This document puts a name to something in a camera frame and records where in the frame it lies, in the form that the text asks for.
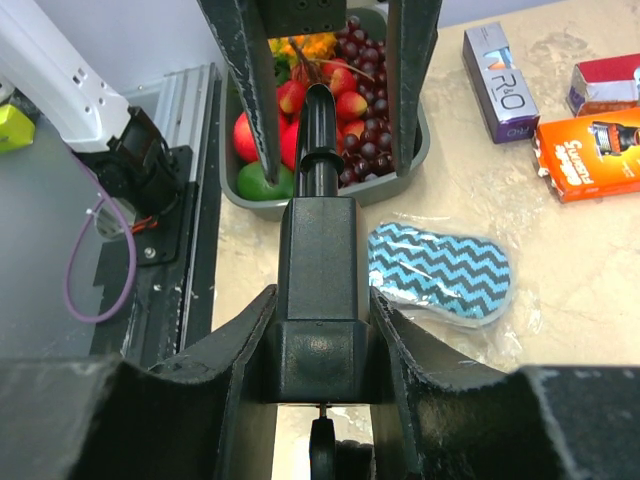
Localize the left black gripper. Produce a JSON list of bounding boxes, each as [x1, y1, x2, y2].
[[199, 0, 442, 185]]

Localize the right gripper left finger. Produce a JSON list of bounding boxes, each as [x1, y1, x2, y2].
[[1, 286, 277, 479]]

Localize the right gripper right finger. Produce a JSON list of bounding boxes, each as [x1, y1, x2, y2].
[[371, 293, 639, 479]]

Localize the black handled key bunch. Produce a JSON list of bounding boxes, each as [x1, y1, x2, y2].
[[309, 404, 373, 480]]

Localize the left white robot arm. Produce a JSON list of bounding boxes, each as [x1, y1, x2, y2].
[[1, 1, 441, 217]]

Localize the orange flower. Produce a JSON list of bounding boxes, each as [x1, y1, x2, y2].
[[268, 33, 338, 86]]

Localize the small red fruits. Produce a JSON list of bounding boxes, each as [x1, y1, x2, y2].
[[277, 60, 368, 145]]

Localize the red apple back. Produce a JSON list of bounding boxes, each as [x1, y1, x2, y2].
[[280, 120, 299, 172]]

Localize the red apple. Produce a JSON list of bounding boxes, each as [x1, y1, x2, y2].
[[233, 112, 259, 163], [280, 120, 299, 172]]

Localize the dark grape bunch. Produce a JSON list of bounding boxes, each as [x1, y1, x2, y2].
[[327, 16, 394, 187]]

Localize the blue zigzag sponge pack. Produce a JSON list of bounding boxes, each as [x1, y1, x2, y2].
[[367, 213, 544, 361]]

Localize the red apple front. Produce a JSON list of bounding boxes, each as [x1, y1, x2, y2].
[[233, 112, 259, 163]]

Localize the grey fruit tray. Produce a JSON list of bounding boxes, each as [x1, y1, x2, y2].
[[219, 6, 432, 223]]

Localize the purple white toothpaste box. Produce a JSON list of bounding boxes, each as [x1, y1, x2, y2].
[[462, 22, 540, 144]]

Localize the red box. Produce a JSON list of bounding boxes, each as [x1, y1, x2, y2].
[[567, 53, 639, 117]]

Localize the orange razor package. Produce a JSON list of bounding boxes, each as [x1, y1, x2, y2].
[[533, 107, 639, 203]]

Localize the yellow green object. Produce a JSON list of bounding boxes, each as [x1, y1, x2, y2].
[[0, 104, 36, 153]]

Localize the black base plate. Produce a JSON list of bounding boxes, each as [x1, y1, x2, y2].
[[89, 74, 221, 368]]

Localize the aluminium rail frame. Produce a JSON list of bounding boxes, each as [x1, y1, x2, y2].
[[124, 63, 221, 265]]

